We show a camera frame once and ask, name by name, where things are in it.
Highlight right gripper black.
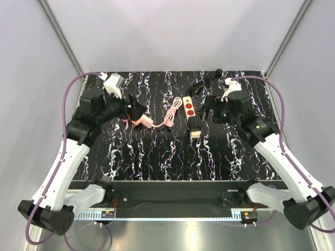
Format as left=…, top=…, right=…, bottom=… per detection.
left=196, top=94, right=240, bottom=128

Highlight aluminium frame post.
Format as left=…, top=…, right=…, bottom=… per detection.
left=264, top=0, right=315, bottom=79
left=36, top=0, right=88, bottom=75

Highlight pink power cord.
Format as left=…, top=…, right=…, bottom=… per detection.
left=151, top=96, right=183, bottom=130

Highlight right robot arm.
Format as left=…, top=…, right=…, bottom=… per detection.
left=164, top=89, right=334, bottom=230

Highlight pink power strip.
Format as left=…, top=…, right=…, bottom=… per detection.
left=140, top=115, right=154, bottom=129

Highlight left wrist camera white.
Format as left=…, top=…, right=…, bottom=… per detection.
left=103, top=74, right=124, bottom=99

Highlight black power cord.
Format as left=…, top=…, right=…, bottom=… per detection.
left=186, top=68, right=222, bottom=97

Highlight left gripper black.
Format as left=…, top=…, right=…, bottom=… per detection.
left=96, top=88, right=147, bottom=124

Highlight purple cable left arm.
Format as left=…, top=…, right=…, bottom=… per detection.
left=25, top=72, right=113, bottom=250

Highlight cream power strip red sockets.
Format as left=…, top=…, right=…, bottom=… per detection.
left=182, top=96, right=201, bottom=139

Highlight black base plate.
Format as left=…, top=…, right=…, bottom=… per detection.
left=111, top=181, right=255, bottom=220

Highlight aluminium frame post right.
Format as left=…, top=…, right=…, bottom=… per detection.
left=264, top=0, right=315, bottom=79

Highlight black cube plug adapter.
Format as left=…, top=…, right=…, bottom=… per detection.
left=187, top=116, right=203, bottom=132

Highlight aluminium frame post left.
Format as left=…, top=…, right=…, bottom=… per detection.
left=36, top=0, right=88, bottom=75

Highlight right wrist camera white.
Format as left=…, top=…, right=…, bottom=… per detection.
left=221, top=78, right=242, bottom=101

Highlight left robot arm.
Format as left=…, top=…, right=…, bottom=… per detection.
left=18, top=87, right=147, bottom=236

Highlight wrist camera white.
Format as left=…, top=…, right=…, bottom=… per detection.
left=221, top=78, right=242, bottom=101
left=103, top=74, right=124, bottom=99

